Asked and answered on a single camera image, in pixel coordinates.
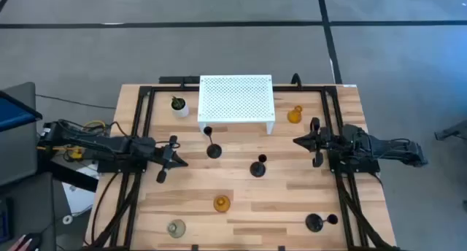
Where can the short black candlestick holder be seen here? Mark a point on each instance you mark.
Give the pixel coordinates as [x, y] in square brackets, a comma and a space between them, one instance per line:
[257, 169]

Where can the white paper sheet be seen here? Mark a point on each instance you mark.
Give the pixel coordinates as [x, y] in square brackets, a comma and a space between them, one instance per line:
[78, 201]

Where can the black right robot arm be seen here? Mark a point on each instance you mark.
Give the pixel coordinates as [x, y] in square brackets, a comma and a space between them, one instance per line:
[383, 147]

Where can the person's hand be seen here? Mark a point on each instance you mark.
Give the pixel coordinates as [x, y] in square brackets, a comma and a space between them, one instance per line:
[20, 245]

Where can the black aluminium table frame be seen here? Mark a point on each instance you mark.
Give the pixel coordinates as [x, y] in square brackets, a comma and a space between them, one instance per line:
[310, 88]

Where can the medium black candlestick holder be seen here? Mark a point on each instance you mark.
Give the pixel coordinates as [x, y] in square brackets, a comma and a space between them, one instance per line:
[313, 223]

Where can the clear greenish glass candle holder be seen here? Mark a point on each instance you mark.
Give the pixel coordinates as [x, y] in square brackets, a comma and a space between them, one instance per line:
[177, 229]

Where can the black hook-shaped clamp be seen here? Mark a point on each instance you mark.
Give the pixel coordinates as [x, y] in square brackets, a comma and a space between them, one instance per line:
[296, 81]

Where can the dark grey side desk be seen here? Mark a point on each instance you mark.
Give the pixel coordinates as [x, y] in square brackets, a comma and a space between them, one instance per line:
[36, 207]

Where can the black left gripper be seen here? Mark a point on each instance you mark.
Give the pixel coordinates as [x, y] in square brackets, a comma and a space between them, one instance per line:
[167, 156]

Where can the small plant in white pot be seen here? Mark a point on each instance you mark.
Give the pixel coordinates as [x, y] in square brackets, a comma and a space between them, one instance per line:
[180, 110]

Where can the dark monitor with blue screen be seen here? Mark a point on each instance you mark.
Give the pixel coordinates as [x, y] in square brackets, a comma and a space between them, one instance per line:
[14, 116]

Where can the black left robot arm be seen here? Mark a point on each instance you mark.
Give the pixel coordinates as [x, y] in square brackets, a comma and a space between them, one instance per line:
[109, 145]

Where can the white perforated metal shelf riser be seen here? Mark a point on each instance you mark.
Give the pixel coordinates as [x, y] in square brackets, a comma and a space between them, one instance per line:
[237, 97]

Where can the grey box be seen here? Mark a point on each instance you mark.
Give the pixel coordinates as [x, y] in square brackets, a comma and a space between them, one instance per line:
[18, 152]

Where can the amber ribbed glass candle holder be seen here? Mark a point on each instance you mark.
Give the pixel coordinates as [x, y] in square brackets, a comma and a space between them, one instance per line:
[222, 204]
[294, 116]

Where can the white tape roll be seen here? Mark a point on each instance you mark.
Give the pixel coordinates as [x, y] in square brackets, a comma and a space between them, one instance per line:
[63, 219]

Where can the tall black candlestick holder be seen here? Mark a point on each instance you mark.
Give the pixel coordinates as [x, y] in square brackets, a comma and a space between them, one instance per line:
[214, 151]

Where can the dark keyboard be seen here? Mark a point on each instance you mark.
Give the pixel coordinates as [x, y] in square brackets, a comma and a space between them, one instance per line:
[3, 222]

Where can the black computer mouse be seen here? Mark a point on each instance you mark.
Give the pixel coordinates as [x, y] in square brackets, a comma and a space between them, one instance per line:
[34, 241]

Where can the yellow clamp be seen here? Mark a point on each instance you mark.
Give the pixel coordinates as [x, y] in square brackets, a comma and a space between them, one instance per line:
[76, 153]

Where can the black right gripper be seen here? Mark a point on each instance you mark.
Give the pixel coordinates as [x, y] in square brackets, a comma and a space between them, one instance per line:
[318, 141]

